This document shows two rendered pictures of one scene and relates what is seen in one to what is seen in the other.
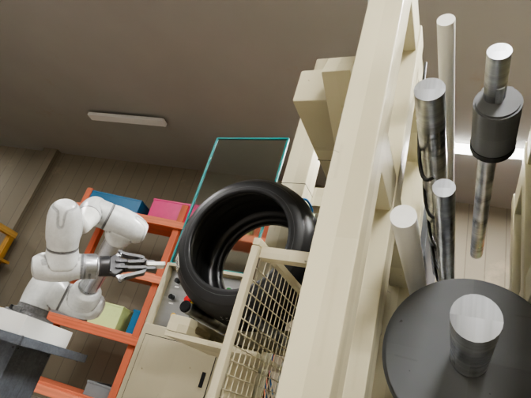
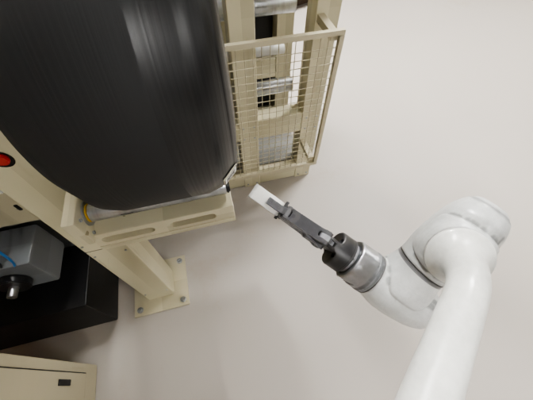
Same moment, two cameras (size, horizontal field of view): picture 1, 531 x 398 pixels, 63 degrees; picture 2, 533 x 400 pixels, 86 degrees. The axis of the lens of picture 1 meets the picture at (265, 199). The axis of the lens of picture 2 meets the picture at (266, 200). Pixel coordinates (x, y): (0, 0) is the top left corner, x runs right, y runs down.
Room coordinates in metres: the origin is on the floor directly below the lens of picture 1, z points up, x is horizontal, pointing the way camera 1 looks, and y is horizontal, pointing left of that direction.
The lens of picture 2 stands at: (1.85, 0.56, 1.49)
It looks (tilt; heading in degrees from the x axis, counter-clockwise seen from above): 57 degrees down; 227
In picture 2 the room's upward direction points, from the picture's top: straight up
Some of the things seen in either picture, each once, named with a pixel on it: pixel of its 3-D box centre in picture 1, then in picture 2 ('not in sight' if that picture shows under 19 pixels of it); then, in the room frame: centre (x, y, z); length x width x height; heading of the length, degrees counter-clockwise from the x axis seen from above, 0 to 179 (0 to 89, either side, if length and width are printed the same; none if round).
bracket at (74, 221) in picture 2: (254, 336); (86, 170); (1.88, -0.12, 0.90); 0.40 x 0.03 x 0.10; 62
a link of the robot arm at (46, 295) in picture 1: (47, 287); not in sight; (2.41, 0.98, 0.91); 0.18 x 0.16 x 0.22; 111
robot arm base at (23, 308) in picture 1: (28, 311); not in sight; (2.39, 1.00, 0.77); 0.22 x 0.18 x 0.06; 156
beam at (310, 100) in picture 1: (345, 135); not in sight; (1.47, -0.24, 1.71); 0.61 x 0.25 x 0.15; 152
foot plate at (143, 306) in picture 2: not in sight; (160, 284); (1.96, -0.14, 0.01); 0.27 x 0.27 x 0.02; 62
